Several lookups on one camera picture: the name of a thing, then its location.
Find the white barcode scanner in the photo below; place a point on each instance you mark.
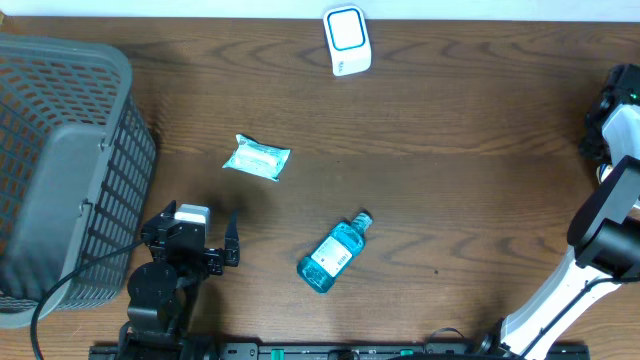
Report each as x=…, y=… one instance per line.
x=347, y=40

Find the grey plastic shopping basket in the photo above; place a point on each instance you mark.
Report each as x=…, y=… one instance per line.
x=77, y=161

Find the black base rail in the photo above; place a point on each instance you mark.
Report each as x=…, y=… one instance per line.
x=252, y=351

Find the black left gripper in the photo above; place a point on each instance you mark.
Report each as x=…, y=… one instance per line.
x=214, y=260

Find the green wet wipes pack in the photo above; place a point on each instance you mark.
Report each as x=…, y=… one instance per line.
x=258, y=159

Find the blue mouthwash bottle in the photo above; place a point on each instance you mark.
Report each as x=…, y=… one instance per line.
x=337, y=250

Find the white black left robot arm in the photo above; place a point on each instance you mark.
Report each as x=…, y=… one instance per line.
x=164, y=291

